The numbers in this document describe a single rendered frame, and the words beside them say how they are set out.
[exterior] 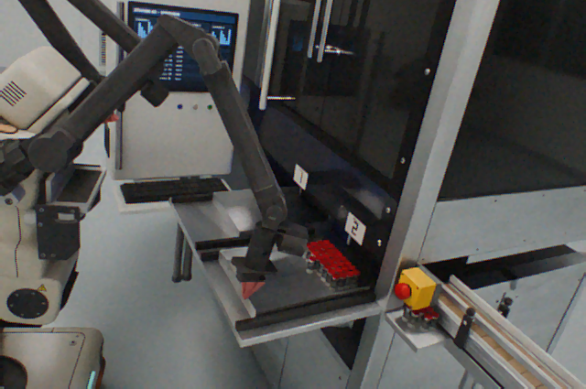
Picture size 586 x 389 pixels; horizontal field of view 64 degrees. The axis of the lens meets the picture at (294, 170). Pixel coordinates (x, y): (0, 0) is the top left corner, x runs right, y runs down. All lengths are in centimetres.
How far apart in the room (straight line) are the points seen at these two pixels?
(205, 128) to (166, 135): 16
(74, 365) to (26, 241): 65
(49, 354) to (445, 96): 159
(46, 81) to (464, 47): 92
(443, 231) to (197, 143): 108
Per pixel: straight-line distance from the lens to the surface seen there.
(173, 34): 98
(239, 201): 167
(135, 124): 186
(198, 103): 189
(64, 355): 197
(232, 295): 125
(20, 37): 639
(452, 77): 107
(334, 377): 162
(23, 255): 141
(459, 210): 127
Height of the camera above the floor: 167
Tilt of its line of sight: 23 degrees down
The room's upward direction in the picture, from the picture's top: 10 degrees clockwise
